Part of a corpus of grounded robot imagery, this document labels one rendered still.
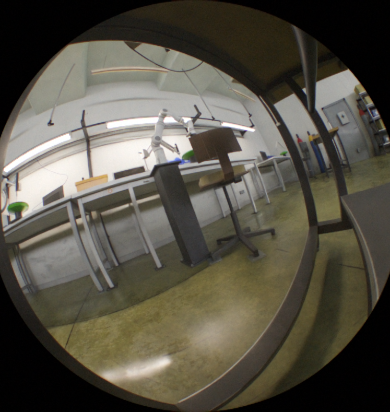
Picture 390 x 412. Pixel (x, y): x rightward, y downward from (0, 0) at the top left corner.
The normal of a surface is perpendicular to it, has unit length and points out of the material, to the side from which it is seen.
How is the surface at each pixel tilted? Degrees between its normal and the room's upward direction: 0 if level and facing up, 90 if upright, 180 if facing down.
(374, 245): 0
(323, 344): 0
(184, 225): 90
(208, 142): 90
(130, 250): 90
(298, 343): 0
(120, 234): 90
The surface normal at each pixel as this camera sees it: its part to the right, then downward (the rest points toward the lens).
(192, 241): 0.47, -0.16
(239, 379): -0.34, -0.94
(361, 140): -0.81, 0.30
